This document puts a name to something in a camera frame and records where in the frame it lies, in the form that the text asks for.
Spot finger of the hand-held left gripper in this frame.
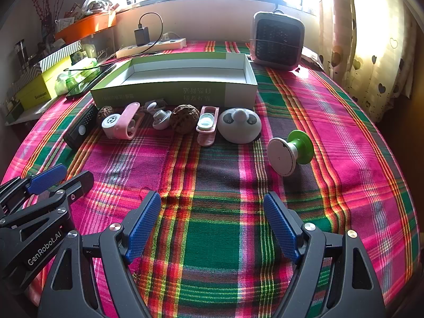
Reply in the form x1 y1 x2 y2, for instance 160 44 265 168
0 171 95 242
0 164 68 213

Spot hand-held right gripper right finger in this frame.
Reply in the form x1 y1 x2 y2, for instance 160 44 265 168
263 191 386 318

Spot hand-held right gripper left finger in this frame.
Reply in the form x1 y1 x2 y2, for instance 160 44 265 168
38 190 163 318

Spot black perforated remote device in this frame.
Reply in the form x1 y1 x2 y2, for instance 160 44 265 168
63 104 98 149

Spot white round device pink strap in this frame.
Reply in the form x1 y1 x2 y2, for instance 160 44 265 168
101 102 146 140

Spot green and white spool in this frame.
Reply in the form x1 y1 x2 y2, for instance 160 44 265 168
267 129 314 177

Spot small brown walnut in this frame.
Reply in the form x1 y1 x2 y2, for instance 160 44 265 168
97 106 115 125

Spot small white ball-top knob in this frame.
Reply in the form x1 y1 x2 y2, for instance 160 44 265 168
145 101 172 130

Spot grey white round panda device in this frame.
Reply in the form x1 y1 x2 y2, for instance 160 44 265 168
218 108 262 144

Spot large brown walnut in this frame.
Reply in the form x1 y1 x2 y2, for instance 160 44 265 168
170 104 200 135

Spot pink clip with white dish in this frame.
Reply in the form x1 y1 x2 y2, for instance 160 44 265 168
196 105 220 147

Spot green and white cardboard box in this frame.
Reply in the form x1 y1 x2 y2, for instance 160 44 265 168
90 52 258 111

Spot plaid tablecloth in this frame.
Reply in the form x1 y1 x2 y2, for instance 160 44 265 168
0 40 419 318

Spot yellow-green box striped lid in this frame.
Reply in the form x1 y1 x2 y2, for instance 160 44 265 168
7 40 83 108

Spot green bottle pack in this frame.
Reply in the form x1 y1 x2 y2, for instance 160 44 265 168
55 58 100 95

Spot orange plastic tray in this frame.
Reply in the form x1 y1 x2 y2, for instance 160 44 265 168
55 11 117 43

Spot white power strip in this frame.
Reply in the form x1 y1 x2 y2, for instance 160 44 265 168
115 37 187 58

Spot black charger plug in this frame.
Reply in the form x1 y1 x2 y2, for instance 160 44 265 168
134 28 152 47

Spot red flower branches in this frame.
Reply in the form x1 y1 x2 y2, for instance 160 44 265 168
29 0 67 37

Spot white cloth bundle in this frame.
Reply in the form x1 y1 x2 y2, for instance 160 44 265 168
300 46 326 71

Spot pile of papers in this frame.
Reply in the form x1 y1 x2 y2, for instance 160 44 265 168
56 0 116 27

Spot grey desktop air cooler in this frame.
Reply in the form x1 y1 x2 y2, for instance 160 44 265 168
249 11 305 71

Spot heart print curtain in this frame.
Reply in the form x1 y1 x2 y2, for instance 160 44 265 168
320 0 423 123

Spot black charger cable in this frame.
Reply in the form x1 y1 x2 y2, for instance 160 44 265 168
136 12 165 55

